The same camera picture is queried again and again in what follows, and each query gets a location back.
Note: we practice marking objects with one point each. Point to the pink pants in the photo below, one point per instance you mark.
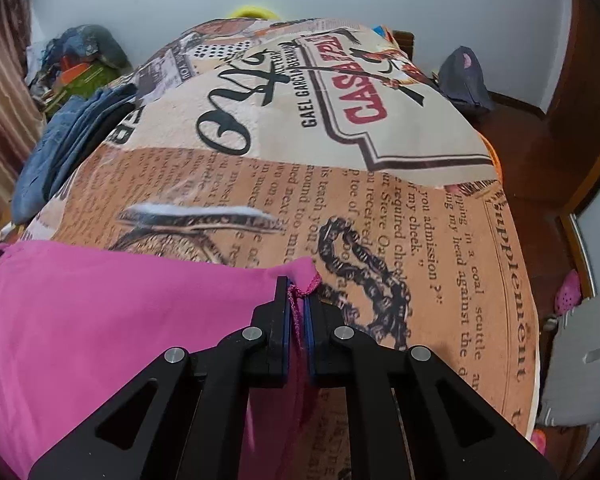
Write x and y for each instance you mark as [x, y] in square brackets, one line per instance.
[105, 320]

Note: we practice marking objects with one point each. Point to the pink clog shoe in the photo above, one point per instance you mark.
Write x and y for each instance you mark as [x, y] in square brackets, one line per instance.
[567, 292]

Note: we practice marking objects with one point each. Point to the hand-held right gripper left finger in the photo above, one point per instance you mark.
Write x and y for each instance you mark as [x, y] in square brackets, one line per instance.
[283, 310]

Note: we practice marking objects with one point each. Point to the printed blanket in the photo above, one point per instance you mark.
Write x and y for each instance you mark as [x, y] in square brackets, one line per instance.
[300, 170]

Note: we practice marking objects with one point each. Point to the striped brown curtain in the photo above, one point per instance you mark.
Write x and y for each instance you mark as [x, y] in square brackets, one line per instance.
[5, 95]

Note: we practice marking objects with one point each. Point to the wooden wardrobe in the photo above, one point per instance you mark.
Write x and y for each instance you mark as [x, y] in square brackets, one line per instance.
[587, 125]

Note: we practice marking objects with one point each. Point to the blue denim clothes pile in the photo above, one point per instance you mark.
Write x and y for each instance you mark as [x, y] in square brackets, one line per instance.
[67, 140]

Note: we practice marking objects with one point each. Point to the dark grey bag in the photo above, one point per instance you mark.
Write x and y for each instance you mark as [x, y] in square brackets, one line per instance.
[464, 80]

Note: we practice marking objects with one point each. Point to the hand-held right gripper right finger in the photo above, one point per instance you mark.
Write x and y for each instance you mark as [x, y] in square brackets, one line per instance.
[309, 325]

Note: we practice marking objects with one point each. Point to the grey plastic stool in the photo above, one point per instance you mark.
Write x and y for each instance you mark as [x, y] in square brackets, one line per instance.
[577, 355]

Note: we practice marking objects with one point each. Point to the yellow round object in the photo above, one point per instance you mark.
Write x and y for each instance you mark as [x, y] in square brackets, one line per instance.
[252, 11]

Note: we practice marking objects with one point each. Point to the cluttered pile of clothes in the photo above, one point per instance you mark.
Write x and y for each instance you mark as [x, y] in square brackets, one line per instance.
[77, 62]

